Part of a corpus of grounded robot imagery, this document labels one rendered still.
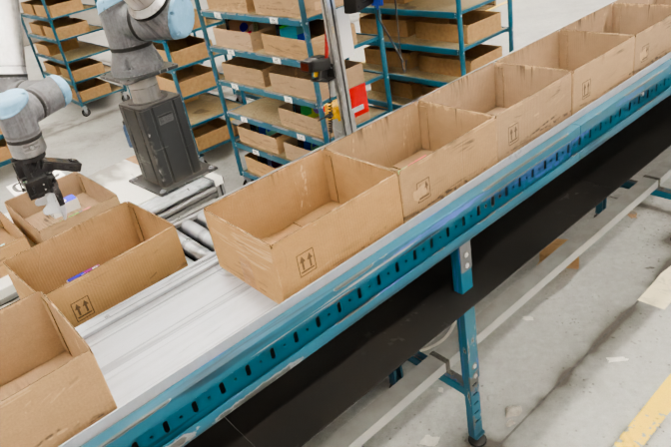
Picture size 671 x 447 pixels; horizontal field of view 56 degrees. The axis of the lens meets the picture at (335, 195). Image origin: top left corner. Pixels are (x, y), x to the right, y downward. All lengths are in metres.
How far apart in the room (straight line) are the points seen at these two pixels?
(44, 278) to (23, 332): 0.55
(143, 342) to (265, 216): 0.46
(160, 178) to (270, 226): 0.86
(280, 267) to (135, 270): 0.55
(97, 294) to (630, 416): 1.70
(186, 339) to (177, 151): 1.16
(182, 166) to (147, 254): 0.75
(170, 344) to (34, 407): 0.33
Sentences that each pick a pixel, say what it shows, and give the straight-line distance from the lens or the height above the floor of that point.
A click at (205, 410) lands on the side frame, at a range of 1.37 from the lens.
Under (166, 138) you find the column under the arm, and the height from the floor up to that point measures 0.94.
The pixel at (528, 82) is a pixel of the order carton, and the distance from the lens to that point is 2.20.
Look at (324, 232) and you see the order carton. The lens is 1.41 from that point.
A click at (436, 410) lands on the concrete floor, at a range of 2.35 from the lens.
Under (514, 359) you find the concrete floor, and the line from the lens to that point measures 2.52.
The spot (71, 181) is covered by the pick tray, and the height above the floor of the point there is 0.82.
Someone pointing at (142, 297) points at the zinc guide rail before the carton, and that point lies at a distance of 1.61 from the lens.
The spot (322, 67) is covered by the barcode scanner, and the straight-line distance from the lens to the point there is 2.47.
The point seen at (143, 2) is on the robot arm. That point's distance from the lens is 2.18.
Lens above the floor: 1.73
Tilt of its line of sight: 28 degrees down
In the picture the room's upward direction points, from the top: 11 degrees counter-clockwise
